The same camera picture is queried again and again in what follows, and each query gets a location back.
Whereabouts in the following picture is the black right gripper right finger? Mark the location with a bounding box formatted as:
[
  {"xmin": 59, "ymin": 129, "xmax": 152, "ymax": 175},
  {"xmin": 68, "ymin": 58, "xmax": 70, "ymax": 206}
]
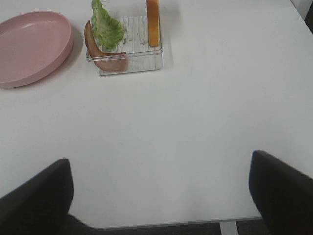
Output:
[{"xmin": 248, "ymin": 150, "xmax": 313, "ymax": 235}]

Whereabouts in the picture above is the clear right plastic container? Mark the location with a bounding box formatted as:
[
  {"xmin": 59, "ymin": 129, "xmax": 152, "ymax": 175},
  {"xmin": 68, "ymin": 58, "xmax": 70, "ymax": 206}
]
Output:
[{"xmin": 86, "ymin": 15, "xmax": 163, "ymax": 76}]

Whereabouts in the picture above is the brown bacon strip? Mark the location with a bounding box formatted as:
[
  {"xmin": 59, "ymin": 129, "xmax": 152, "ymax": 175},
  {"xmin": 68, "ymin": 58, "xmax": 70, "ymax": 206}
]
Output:
[{"xmin": 84, "ymin": 21, "xmax": 128, "ymax": 72}]

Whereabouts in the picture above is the green lettuce leaf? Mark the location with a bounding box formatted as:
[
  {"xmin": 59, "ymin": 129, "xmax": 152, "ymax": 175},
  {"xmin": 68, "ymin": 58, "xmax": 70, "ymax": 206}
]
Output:
[{"xmin": 91, "ymin": 0, "xmax": 124, "ymax": 49}]

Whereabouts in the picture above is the white bread slice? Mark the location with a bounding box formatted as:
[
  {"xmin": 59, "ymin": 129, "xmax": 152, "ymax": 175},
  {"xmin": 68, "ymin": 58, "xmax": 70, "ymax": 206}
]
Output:
[{"xmin": 146, "ymin": 0, "xmax": 159, "ymax": 47}]

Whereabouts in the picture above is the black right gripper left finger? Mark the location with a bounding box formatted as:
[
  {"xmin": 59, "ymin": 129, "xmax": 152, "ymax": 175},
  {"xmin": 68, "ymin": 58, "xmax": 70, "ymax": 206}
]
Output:
[{"xmin": 0, "ymin": 159, "xmax": 74, "ymax": 235}]

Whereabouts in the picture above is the pink round plate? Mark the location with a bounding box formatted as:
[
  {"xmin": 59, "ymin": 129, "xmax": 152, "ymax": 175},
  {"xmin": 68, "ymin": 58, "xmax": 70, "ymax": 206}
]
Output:
[{"xmin": 0, "ymin": 11, "xmax": 73, "ymax": 88}]

